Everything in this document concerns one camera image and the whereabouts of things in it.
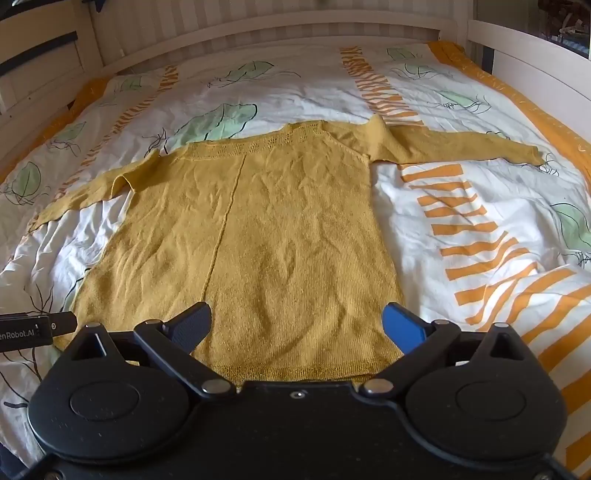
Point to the white leaf and stripe duvet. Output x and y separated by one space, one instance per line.
323 92

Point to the white wooden bed frame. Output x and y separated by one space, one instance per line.
277 23

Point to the yellow knit sweater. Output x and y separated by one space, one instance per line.
286 230

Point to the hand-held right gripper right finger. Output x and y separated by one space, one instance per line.
401 325

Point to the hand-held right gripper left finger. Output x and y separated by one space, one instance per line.
191 325

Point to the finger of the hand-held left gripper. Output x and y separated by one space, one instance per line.
64 323

